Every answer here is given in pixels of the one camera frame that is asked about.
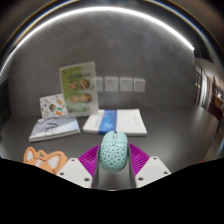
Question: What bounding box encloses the grey and white book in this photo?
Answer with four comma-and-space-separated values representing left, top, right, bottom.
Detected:
28, 115, 81, 143

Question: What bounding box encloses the mint green spotted computer mouse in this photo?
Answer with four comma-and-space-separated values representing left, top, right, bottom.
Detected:
98, 130, 130, 173

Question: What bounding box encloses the white book with blue band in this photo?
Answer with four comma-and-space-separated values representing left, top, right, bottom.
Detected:
82, 108, 148, 137

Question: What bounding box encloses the orange corgi-shaped mouse pad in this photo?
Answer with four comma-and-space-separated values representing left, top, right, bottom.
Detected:
22, 146, 69, 175

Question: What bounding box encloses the green upright menu sign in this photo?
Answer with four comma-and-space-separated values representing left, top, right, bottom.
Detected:
59, 61, 100, 118

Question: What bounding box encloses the white card with colourful stickers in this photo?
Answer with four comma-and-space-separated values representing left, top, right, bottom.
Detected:
39, 93, 68, 120

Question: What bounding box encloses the white wall socket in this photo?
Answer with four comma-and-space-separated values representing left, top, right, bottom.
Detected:
133, 77, 146, 93
119, 76, 134, 93
104, 76, 120, 93
93, 76, 104, 93

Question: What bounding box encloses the curved white light strip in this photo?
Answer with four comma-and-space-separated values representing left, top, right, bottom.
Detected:
0, 5, 196, 77

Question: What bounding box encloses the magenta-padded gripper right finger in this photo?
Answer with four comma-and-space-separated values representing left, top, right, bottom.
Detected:
125, 143, 172, 189

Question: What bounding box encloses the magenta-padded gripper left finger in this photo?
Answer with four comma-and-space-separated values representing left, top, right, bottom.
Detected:
56, 145, 101, 190

